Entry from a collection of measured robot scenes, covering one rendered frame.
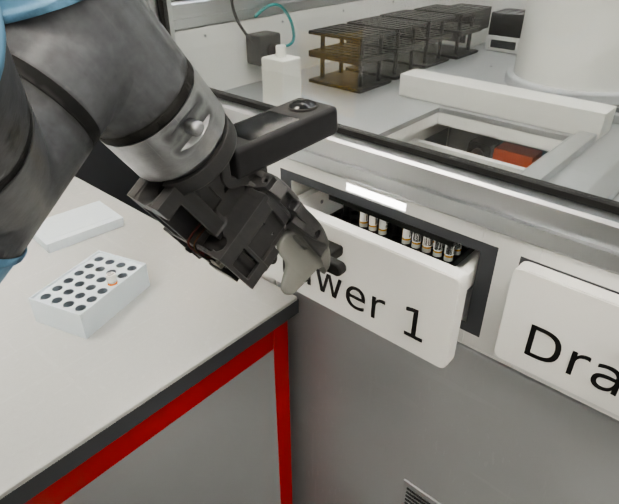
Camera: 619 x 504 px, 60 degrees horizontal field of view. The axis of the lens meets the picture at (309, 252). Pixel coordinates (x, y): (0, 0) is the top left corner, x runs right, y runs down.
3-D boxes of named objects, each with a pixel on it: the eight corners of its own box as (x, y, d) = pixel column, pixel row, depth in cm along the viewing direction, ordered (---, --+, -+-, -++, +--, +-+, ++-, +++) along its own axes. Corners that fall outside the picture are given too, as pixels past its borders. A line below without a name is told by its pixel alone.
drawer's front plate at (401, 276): (444, 371, 53) (461, 280, 47) (245, 264, 70) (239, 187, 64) (453, 362, 54) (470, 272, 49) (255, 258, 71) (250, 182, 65)
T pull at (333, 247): (339, 279, 53) (340, 267, 52) (284, 252, 57) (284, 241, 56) (361, 264, 55) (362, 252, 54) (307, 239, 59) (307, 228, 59)
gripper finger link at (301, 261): (297, 309, 53) (243, 262, 46) (329, 260, 54) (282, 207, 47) (319, 321, 51) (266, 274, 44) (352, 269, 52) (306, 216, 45)
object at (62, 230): (48, 253, 83) (46, 244, 82) (27, 233, 88) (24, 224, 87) (124, 225, 90) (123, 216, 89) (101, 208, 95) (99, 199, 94)
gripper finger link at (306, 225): (294, 249, 50) (241, 195, 44) (305, 234, 51) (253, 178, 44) (330, 264, 47) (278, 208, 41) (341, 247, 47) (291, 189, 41)
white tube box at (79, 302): (86, 339, 66) (79, 315, 64) (36, 321, 69) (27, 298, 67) (150, 285, 75) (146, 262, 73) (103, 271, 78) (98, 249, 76)
